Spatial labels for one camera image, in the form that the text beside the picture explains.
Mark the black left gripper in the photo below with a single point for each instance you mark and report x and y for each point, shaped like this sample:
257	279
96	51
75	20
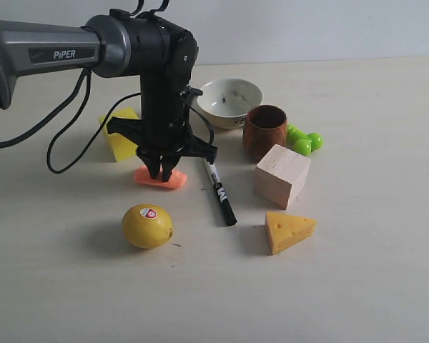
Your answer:
163	129

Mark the orange soft clay piece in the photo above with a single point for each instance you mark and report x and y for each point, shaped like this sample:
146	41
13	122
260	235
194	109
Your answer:
177	179

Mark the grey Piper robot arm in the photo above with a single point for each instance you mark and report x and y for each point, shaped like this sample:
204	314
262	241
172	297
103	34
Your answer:
121	43

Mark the yellow foam cube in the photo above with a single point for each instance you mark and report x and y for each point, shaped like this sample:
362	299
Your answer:
120	147

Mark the yellow lemon with sticker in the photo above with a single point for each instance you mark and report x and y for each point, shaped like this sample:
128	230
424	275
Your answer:
147	226

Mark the black white marker pen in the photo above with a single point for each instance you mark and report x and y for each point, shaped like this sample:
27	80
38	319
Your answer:
222	198

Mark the white ceramic bowl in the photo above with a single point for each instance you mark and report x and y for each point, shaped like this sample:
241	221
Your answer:
226	102

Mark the brown wooden cup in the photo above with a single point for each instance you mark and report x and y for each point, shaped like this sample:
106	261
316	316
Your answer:
265	126

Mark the light wooden cube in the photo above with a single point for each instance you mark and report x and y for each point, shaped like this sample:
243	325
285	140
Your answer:
280	176

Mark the yellow cheese wedge toy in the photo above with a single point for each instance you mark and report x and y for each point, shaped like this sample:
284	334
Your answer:
284	230

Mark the green plastic dumbbell toy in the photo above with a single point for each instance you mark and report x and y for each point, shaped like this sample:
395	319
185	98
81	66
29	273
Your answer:
301	142

